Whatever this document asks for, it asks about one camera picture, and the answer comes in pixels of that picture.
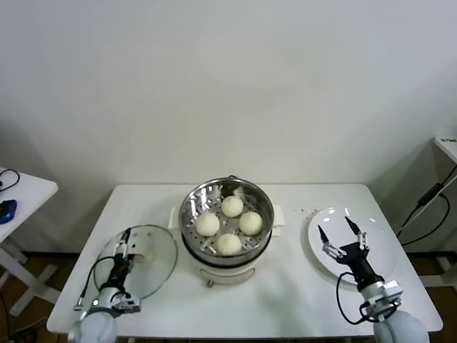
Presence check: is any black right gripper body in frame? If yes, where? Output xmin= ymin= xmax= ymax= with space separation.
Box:
xmin=337 ymin=242 xmax=385 ymax=287

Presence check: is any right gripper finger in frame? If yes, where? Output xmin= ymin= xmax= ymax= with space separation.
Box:
xmin=344 ymin=216 xmax=369 ymax=251
xmin=316 ymin=224 xmax=347 ymax=259

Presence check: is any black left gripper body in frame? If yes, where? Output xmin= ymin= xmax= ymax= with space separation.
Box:
xmin=106 ymin=255 xmax=136 ymax=289

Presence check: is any round glass pot lid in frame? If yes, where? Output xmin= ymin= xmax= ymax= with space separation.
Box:
xmin=93 ymin=224 xmax=179 ymax=304

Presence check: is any white steamed baozi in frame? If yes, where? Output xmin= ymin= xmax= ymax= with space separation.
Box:
xmin=238 ymin=211 xmax=264 ymax=237
xmin=196 ymin=213 xmax=221 ymax=237
xmin=220 ymin=195 xmax=245 ymax=218
xmin=216 ymin=233 xmax=243 ymax=257

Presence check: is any stainless steel steamer basket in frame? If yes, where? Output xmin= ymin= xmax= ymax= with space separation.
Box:
xmin=178 ymin=174 xmax=275 ymax=261

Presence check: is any round white plate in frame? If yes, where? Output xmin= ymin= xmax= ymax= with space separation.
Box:
xmin=307 ymin=207 xmax=399 ymax=287

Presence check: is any white electric cooker pot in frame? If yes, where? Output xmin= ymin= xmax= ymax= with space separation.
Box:
xmin=167 ymin=205 xmax=288 ymax=289

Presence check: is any white side table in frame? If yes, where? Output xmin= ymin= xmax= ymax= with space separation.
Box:
xmin=0 ymin=166 xmax=60 ymax=317

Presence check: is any blue handheld device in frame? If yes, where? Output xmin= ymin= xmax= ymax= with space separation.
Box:
xmin=0 ymin=199 xmax=18 ymax=225

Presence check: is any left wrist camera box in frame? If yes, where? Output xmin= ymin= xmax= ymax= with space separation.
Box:
xmin=112 ymin=292 xmax=143 ymax=314

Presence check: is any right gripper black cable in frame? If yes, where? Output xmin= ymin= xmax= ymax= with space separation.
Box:
xmin=336 ymin=271 xmax=368 ymax=325

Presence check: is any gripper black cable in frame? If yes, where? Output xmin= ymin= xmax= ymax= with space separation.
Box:
xmin=336 ymin=271 xmax=368 ymax=325
xmin=73 ymin=255 xmax=119 ymax=312

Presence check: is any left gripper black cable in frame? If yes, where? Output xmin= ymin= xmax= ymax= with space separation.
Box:
xmin=73 ymin=255 xmax=119 ymax=312

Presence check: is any black power adapter cable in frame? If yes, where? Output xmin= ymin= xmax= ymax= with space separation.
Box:
xmin=396 ymin=174 xmax=457 ymax=247

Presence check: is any thin black looped cable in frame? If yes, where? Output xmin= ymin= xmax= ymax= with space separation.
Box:
xmin=0 ymin=169 xmax=21 ymax=194

